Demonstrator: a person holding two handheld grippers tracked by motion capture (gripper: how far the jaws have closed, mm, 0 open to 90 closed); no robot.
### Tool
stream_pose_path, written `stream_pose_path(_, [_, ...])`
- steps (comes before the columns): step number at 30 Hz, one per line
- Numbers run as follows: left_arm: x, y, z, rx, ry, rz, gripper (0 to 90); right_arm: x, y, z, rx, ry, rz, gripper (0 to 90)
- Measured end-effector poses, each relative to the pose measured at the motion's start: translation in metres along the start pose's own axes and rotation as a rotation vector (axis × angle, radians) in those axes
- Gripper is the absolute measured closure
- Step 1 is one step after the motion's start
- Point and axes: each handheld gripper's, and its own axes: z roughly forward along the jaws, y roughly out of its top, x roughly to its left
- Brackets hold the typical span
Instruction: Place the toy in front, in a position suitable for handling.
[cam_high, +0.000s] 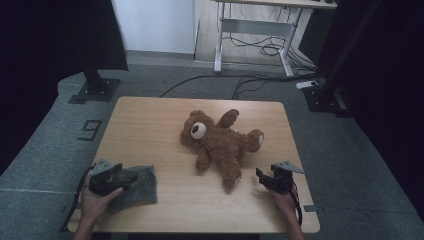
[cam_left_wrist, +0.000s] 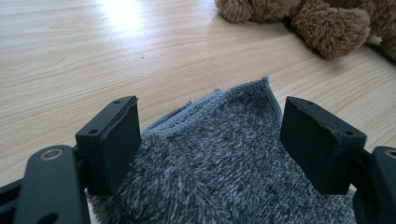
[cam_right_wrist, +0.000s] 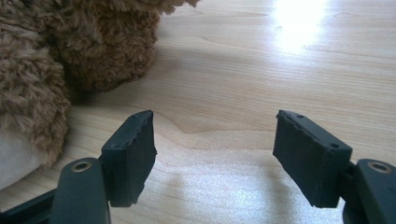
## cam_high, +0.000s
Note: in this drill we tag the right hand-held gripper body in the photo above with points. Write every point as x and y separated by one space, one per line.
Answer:
283 180

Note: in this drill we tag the black computer tower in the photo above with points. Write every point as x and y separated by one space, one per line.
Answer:
311 36

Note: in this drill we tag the person's right hand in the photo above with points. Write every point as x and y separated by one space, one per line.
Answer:
286 201

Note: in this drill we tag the dark tape floor marking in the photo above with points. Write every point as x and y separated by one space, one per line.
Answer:
90 130

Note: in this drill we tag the black curtain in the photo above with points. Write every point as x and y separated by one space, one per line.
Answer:
390 83
50 50

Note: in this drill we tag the white metal desk frame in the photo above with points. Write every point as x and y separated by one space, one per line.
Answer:
256 28

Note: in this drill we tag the black stand with base plate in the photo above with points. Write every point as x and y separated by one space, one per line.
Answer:
321 98
96 88

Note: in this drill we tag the white power strip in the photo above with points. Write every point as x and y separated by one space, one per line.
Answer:
306 84

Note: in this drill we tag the brown teddy bear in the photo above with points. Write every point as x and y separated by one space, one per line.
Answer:
220 143

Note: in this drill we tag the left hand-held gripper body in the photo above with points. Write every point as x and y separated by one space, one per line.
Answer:
101 178

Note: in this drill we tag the person's left hand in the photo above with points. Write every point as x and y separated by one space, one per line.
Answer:
95 203

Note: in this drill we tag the grey tape strip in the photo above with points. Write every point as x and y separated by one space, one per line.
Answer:
313 209
68 209

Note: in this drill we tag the grey felt cloth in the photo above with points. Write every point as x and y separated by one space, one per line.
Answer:
143 190

